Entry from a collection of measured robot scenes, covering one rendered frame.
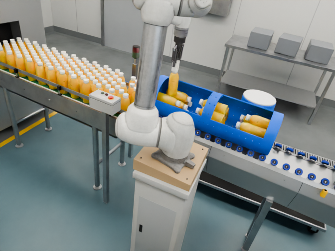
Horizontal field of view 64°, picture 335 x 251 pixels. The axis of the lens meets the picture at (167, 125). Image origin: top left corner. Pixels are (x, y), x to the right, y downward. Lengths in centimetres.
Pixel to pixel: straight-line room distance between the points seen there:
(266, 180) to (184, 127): 81
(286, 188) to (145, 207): 89
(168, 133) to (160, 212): 50
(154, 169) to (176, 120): 28
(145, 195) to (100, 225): 99
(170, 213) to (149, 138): 47
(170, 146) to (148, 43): 50
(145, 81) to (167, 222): 82
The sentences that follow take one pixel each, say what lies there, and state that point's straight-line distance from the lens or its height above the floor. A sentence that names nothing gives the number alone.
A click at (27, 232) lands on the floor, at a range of 253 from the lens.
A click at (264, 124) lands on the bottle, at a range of 178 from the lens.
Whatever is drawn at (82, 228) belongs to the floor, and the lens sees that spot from 246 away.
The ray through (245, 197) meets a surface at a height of 15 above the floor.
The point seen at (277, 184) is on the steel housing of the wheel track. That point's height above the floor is 84.
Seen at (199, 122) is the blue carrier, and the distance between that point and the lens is 177.
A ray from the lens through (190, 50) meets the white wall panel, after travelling 543.
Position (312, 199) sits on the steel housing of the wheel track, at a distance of 191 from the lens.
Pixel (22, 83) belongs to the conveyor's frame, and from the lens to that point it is 267.
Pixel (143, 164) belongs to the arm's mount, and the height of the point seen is 106.
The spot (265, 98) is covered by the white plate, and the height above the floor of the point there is 104.
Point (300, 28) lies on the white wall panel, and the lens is 505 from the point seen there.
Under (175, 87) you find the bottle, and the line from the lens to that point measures 188.
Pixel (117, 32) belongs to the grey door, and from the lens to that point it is 604.
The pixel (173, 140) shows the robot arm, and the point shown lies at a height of 124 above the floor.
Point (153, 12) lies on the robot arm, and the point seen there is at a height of 178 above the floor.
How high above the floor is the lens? 200
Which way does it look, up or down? 34 degrees down
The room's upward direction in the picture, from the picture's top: 8 degrees clockwise
